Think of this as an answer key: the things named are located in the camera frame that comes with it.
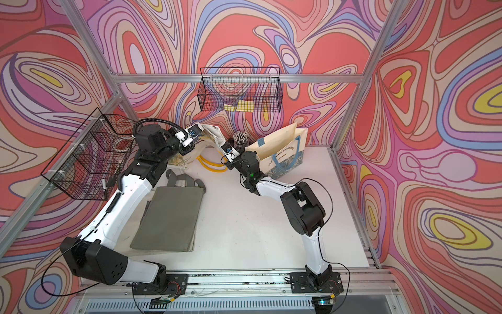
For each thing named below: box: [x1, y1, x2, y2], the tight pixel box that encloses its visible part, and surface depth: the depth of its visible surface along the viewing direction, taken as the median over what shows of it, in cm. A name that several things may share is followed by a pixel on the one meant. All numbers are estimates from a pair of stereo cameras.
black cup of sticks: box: [233, 130, 250, 152], surface depth 103 cm
